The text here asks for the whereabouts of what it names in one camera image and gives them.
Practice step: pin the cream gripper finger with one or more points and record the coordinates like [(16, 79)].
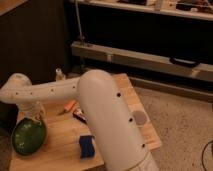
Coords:
[(37, 120)]

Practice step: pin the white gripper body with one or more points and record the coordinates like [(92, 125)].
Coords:
[(32, 110)]

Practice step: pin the green ceramic bowl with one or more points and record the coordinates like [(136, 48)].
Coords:
[(28, 137)]

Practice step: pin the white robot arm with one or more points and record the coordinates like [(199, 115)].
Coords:
[(108, 117)]

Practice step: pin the black and white box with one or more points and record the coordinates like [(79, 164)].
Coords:
[(77, 113)]

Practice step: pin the small white bottle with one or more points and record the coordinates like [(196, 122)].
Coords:
[(59, 75)]

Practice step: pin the blue sponge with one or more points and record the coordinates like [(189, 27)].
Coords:
[(86, 146)]

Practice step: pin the white paper cup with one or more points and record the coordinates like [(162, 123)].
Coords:
[(140, 118)]

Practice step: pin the long grey case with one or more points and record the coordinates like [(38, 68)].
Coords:
[(141, 60)]

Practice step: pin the cluttered upper shelf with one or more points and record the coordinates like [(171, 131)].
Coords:
[(156, 8)]

